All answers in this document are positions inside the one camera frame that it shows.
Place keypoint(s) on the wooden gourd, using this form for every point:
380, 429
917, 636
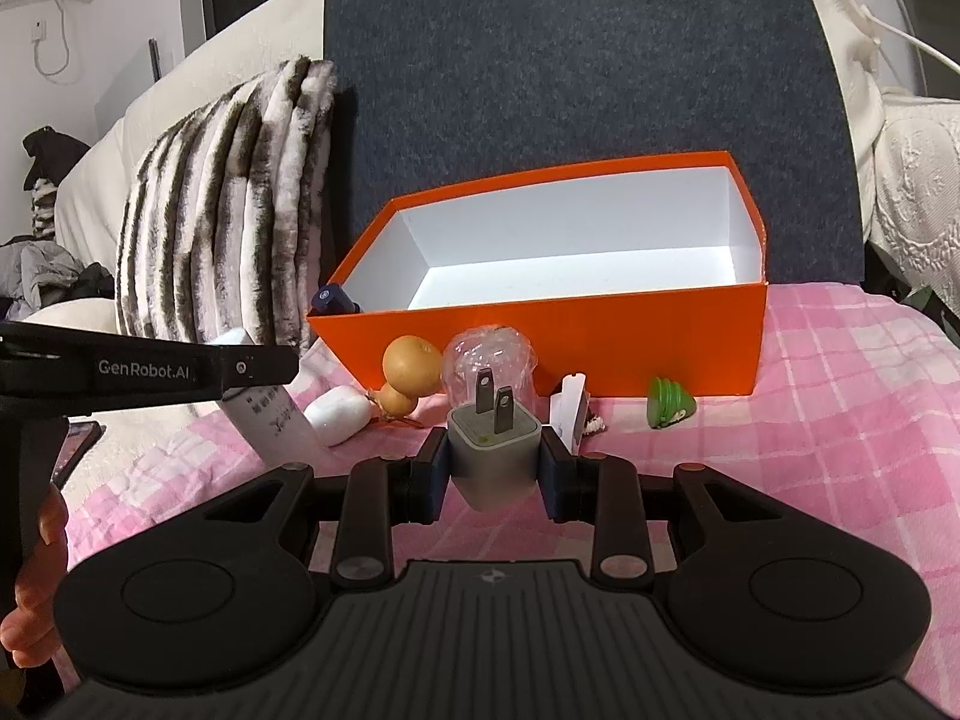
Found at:
411, 364

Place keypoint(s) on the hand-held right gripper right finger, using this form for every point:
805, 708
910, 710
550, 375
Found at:
549, 476

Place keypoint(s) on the dark green object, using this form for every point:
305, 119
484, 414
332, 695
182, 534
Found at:
922, 300

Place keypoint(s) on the person's left hand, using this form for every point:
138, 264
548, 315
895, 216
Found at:
41, 600

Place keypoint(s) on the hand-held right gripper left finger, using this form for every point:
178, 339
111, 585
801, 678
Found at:
442, 480

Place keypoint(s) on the dark blue cylinder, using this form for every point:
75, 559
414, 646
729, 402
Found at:
334, 300

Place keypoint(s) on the white folding plug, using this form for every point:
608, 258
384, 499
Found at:
570, 409

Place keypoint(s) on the green ridged cone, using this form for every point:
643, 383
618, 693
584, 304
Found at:
667, 401

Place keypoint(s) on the striped fluffy pillow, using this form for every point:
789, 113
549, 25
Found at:
225, 225

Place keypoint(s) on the white power adapter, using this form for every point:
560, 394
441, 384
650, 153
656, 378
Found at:
491, 457

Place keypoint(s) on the orange cardboard box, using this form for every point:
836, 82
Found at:
675, 345

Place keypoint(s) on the dark grey felt board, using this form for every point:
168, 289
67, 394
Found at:
562, 52

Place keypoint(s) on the white rounded case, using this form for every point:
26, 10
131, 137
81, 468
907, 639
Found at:
337, 414

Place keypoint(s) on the pink plaid blanket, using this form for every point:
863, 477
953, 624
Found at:
825, 427

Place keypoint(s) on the white bottle with green stripe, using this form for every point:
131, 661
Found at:
274, 427

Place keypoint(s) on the white embossed quilt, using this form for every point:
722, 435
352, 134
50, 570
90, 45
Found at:
922, 187

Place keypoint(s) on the dark smartphone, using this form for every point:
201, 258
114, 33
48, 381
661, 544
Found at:
79, 450

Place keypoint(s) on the pile of dark clothes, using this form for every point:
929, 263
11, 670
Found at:
45, 270

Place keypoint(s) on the clear plastic bag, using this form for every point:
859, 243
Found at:
517, 364

